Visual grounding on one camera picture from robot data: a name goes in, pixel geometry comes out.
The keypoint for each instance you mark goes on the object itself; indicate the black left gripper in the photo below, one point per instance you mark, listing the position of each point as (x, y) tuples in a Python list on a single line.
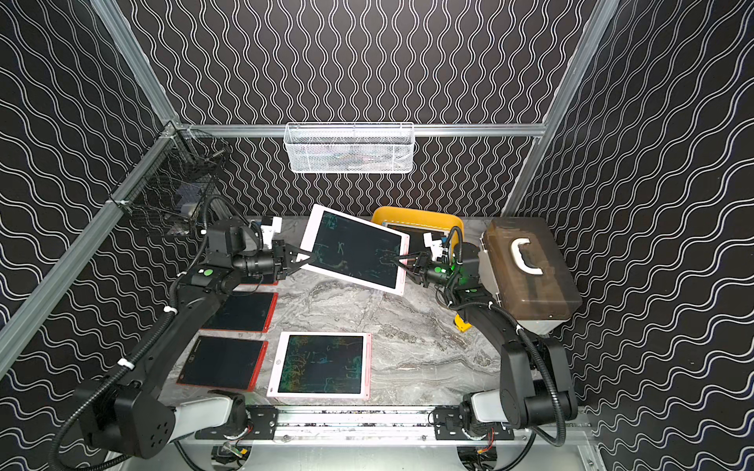
[(283, 259)]

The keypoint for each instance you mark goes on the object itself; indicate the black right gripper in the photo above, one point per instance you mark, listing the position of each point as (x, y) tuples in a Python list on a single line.
[(422, 262)]

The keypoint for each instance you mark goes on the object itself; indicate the red writing tablet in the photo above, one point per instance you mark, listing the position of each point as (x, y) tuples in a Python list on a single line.
[(223, 363), (249, 312), (250, 283)]

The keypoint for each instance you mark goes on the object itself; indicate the white writing tablet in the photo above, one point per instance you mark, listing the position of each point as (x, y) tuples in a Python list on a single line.
[(354, 250), (322, 366)]

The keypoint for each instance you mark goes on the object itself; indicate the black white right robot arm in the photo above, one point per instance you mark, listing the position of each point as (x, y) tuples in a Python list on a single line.
[(535, 389)]

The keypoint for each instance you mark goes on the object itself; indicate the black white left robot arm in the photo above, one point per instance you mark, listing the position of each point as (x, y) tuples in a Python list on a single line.
[(122, 412)]

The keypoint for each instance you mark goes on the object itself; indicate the bottom tablet in tray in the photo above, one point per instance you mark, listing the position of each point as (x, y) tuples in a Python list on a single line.
[(416, 235)]

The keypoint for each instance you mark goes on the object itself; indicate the yellow plastic storage tray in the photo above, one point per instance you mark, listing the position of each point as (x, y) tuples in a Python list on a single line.
[(434, 221)]

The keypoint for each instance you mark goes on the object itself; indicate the yellow tape measure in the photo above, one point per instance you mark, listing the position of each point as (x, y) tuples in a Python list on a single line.
[(462, 325)]

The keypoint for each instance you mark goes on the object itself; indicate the white toolbox brown lid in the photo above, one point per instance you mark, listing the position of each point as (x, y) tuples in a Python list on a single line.
[(522, 265)]

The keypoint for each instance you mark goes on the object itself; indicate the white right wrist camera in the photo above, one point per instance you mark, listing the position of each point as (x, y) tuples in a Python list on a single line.
[(437, 245)]

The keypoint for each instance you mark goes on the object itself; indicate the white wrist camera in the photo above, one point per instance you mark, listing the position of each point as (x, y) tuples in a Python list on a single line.
[(437, 245), (269, 227)]

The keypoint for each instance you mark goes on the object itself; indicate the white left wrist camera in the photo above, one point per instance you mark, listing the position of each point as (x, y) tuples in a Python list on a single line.
[(269, 227)]

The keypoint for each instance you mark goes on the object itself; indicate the white wire mesh basket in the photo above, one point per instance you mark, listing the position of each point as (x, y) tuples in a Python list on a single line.
[(350, 148)]

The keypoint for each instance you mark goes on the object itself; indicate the black wire mesh basket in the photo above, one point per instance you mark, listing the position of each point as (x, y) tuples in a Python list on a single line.
[(167, 200)]

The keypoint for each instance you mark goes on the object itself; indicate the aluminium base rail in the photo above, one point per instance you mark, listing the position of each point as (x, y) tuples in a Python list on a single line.
[(336, 425)]

